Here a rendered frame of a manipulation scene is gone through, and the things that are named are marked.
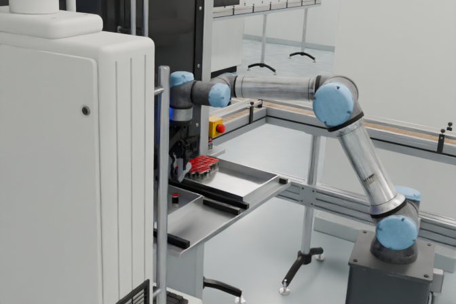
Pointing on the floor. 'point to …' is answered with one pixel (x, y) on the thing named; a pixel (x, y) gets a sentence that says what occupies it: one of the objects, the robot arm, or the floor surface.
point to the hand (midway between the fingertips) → (174, 178)
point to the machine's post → (204, 105)
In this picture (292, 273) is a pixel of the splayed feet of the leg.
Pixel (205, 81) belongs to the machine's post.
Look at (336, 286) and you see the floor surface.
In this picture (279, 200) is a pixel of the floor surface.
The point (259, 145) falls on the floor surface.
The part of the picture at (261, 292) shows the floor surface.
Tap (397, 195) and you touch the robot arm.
